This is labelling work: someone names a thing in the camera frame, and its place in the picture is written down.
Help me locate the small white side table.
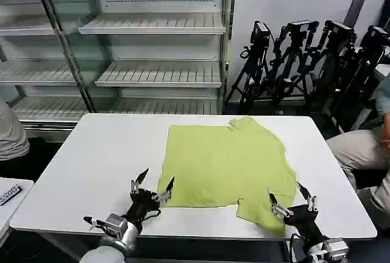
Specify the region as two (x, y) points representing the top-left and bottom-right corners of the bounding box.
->
(0, 177), (35, 238)

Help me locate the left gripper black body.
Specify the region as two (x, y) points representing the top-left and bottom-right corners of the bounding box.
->
(126, 188), (161, 234)

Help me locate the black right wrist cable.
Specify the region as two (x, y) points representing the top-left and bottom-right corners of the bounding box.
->
(288, 231), (306, 255)

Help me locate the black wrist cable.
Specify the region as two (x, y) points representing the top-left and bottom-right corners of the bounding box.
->
(288, 231), (306, 255)
(83, 209), (162, 231)

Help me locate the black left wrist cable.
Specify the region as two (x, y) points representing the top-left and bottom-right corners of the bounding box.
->
(83, 209), (162, 231)

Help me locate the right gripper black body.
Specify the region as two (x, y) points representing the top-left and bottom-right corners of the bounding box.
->
(283, 204), (332, 247)

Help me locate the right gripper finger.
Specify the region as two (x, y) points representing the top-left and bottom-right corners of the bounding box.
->
(269, 193), (294, 218)
(296, 181), (318, 211)

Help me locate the yellow-green t-shirt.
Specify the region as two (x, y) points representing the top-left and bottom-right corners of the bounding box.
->
(157, 116), (298, 237)

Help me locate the empty grey metal rack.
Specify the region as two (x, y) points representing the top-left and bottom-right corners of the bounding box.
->
(0, 0), (94, 130)

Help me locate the person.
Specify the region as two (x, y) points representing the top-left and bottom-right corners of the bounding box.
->
(0, 97), (30, 162)
(325, 75), (390, 230)

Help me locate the empty white shelf unit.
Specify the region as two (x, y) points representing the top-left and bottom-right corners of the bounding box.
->
(77, 0), (236, 116)

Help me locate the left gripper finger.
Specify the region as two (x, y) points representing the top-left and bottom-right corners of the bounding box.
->
(151, 175), (176, 205)
(130, 168), (150, 196)

